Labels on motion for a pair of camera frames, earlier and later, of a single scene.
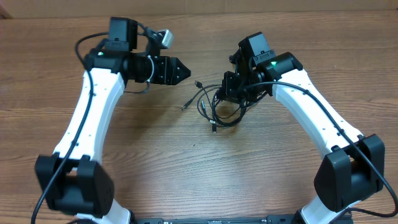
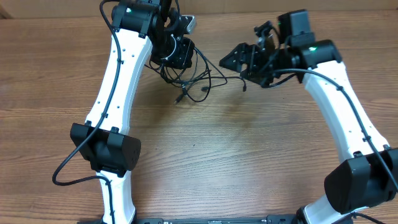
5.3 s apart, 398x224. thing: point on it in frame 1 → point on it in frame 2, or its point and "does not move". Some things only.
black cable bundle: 208,106 → 199,89
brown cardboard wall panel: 76,9 does not move
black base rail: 282,219 does not move
